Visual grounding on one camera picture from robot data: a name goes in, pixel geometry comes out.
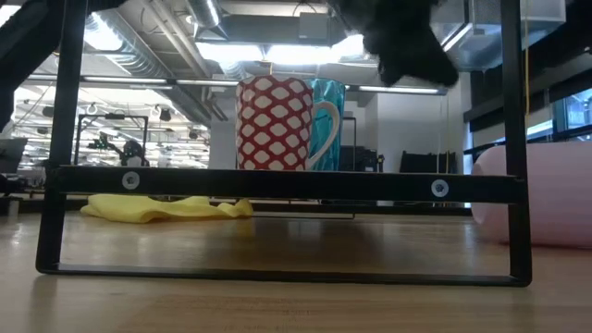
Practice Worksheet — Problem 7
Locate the black metal table frame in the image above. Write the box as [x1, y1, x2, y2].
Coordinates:
[0, 196, 474, 217]

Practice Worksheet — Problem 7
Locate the pink mug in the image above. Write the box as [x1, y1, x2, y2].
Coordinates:
[470, 141, 592, 250]

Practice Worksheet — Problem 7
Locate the yellow cloth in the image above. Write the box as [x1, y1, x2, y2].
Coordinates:
[80, 193, 254, 225]

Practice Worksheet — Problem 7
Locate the silver ventilation duct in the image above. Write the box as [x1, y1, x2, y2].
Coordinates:
[184, 0, 224, 30]

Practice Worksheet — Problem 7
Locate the teal faceted plastic cup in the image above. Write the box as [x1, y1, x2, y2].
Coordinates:
[304, 77, 348, 172]

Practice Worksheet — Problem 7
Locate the red white patterned mug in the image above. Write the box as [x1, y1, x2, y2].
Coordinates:
[235, 74, 342, 171]

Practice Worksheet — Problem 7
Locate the dark background monitor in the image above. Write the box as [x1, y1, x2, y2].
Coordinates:
[0, 137, 30, 175]

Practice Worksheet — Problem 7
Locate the wooden shelf with black frame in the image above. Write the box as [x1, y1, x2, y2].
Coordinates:
[35, 0, 534, 289]

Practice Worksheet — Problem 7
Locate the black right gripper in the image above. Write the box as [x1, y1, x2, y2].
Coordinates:
[330, 0, 460, 88]

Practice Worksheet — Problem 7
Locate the ceiling light strip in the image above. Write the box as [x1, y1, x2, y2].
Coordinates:
[175, 79, 240, 88]
[81, 75, 168, 86]
[358, 84, 441, 95]

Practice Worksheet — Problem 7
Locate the background robot workstation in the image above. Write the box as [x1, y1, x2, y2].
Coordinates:
[73, 113, 150, 168]

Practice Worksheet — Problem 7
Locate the black background cabinet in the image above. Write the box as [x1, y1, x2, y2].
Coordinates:
[399, 150, 466, 175]

